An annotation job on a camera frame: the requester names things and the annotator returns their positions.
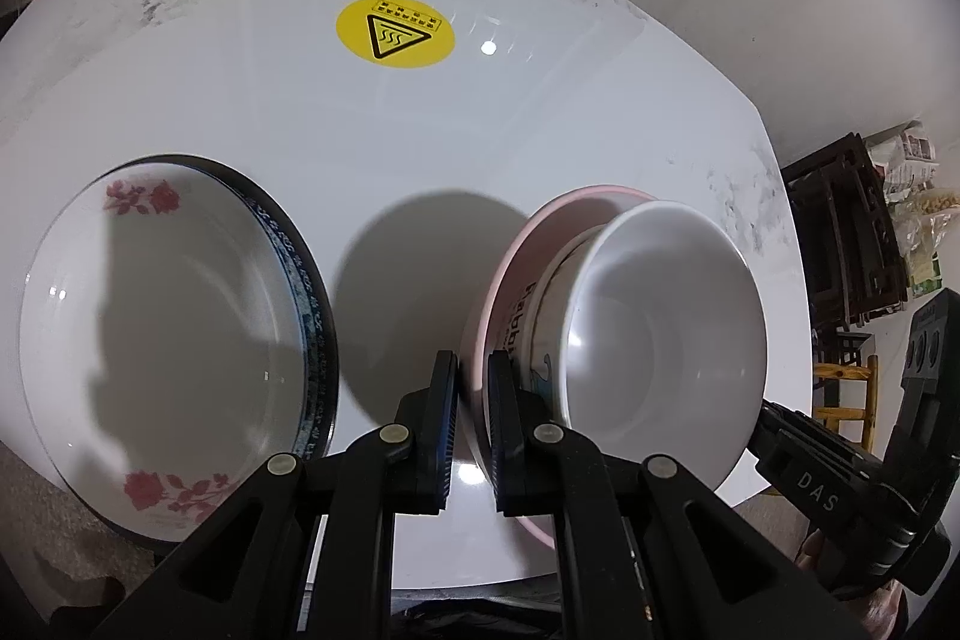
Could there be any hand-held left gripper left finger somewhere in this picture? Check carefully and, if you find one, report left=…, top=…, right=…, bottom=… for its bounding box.
left=90, top=349, right=460, bottom=640

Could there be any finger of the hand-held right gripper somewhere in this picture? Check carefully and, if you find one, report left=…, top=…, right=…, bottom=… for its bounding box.
left=752, top=400, right=912, bottom=540

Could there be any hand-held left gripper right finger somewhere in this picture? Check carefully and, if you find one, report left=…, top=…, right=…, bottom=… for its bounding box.
left=486, top=349, right=833, bottom=640

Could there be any pink bowl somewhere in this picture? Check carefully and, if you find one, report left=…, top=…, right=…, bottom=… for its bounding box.
left=459, top=185, right=659, bottom=555

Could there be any large blue floral plate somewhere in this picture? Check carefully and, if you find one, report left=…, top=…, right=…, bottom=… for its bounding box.
left=135, top=154, right=336, bottom=543

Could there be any white printed bowl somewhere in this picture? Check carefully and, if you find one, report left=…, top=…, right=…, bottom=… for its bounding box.
left=517, top=200, right=768, bottom=495

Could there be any white ribbed bowl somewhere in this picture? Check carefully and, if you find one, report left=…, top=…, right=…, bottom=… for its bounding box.
left=495, top=212, right=623, bottom=341

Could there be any white plate with pink flowers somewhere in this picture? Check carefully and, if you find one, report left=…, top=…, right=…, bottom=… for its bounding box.
left=19, top=160, right=312, bottom=532

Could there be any person's right hand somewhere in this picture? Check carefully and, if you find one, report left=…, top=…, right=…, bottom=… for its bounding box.
left=799, top=527, right=910, bottom=640

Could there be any bamboo stool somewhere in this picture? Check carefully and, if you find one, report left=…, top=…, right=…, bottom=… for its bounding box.
left=812, top=351, right=880, bottom=457

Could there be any pile of plastic bags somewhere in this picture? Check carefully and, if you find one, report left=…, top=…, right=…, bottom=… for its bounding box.
left=862, top=119, right=960, bottom=304

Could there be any dark wooden chair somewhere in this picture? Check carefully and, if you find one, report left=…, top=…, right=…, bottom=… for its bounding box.
left=780, top=131, right=912, bottom=330

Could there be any yellow round warning sticker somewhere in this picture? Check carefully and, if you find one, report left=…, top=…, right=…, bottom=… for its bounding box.
left=335, top=0, right=457, bottom=69

